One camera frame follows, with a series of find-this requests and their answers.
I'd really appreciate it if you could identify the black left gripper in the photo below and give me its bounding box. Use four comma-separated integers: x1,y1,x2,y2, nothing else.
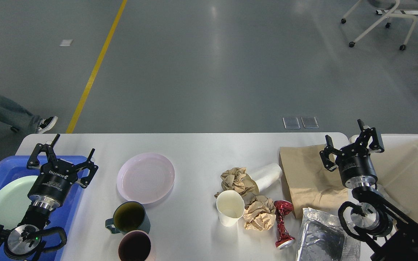
27,134,98,211

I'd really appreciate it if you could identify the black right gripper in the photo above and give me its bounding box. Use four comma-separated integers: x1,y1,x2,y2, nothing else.
320,119,385,189

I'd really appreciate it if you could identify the teal mug yellow inside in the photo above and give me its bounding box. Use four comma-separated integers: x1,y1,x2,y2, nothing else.
105,201,151,234

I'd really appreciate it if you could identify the pink plate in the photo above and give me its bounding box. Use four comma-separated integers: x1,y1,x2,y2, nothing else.
116,153,175,204

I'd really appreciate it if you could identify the pink mug dark inside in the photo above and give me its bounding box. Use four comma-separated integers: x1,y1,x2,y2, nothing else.
118,230,156,261

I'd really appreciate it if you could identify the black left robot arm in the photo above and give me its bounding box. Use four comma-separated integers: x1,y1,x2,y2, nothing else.
0,135,98,261

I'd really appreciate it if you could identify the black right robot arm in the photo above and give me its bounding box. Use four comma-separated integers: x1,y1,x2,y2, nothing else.
319,119,418,261

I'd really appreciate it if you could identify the black white sneaker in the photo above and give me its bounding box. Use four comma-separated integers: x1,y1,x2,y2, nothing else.
35,116,58,134

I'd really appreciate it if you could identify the brown paper bag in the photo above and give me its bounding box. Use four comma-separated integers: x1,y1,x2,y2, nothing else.
280,144,348,219

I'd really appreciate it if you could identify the beige plastic bin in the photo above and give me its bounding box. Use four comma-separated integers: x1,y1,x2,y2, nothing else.
370,134,418,223

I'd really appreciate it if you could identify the light green plate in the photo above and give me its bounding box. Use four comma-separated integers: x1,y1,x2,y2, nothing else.
0,175,37,229

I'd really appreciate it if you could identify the blue plastic tray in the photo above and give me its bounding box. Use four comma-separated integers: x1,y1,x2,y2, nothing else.
0,156,90,261

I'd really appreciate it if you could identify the person leg in jeans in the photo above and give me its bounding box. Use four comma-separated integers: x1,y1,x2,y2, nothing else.
0,94,42,134

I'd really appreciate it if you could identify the lying white paper cup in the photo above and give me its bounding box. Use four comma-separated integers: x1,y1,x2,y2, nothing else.
247,163,282,195

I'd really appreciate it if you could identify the silver foil bag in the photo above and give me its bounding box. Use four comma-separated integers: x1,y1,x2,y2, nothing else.
296,207,361,261

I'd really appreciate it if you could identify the light crumpled brown paper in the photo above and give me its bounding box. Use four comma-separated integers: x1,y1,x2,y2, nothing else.
243,195,276,231

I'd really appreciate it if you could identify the crushed red can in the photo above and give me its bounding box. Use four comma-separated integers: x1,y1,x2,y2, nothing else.
274,200,296,249

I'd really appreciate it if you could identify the dark crumpled brown paper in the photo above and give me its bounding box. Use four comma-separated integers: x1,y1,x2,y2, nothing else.
220,167,259,207

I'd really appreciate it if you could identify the upright white paper cup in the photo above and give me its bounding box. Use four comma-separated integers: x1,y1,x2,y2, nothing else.
216,190,245,227

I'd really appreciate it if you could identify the white rolling chair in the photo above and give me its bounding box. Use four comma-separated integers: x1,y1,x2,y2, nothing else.
348,0,418,51

